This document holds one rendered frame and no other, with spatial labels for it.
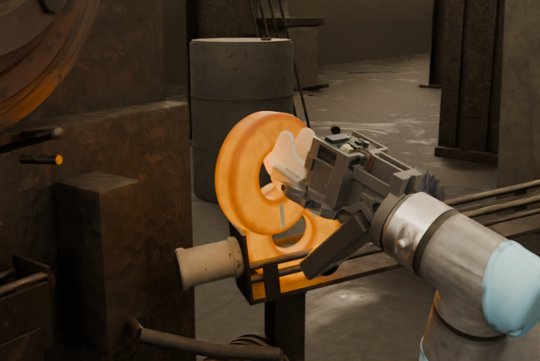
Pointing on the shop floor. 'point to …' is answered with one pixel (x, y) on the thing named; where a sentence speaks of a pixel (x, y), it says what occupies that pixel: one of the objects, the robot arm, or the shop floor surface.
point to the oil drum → (234, 96)
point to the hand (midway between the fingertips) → (269, 158)
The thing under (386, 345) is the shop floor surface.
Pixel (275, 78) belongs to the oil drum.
